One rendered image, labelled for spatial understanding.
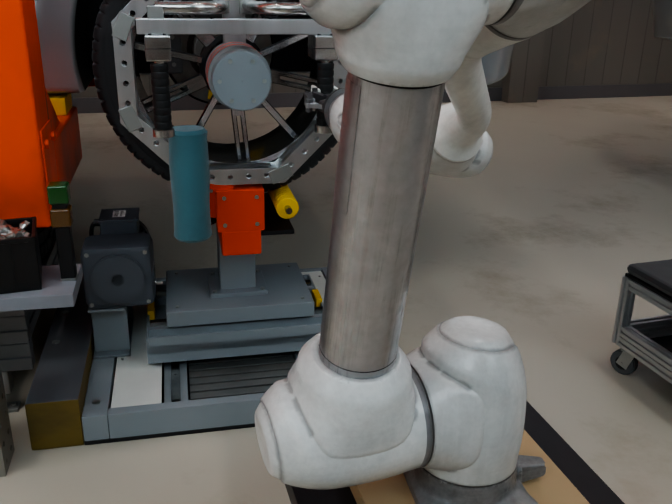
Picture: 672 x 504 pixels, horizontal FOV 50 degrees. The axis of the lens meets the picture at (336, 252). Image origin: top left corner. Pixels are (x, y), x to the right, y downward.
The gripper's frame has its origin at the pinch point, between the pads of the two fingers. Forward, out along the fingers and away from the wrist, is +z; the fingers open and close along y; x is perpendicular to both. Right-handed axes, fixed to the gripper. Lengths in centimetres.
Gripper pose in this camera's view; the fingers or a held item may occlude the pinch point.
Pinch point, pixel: (325, 94)
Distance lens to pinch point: 158.6
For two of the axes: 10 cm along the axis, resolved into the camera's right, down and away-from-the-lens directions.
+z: -2.1, -3.5, 9.1
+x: 0.2, -9.3, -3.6
